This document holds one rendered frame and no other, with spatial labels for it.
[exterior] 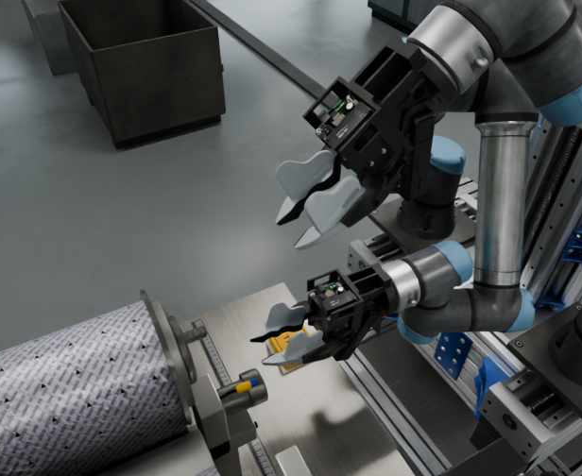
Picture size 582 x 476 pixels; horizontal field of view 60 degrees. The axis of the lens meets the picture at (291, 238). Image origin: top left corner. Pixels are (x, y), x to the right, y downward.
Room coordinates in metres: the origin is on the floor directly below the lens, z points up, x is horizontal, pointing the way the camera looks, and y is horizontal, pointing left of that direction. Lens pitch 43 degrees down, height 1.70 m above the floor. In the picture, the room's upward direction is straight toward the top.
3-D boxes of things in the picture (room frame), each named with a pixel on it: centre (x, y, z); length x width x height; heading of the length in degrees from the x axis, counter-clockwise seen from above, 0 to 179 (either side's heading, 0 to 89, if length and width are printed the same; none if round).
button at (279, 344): (0.55, -0.01, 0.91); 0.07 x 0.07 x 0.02; 27
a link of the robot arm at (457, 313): (0.56, -0.24, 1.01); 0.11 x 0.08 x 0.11; 90
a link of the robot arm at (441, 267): (0.56, -0.23, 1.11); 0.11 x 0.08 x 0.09; 117
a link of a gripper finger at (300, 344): (0.41, -0.01, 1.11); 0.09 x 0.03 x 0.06; 126
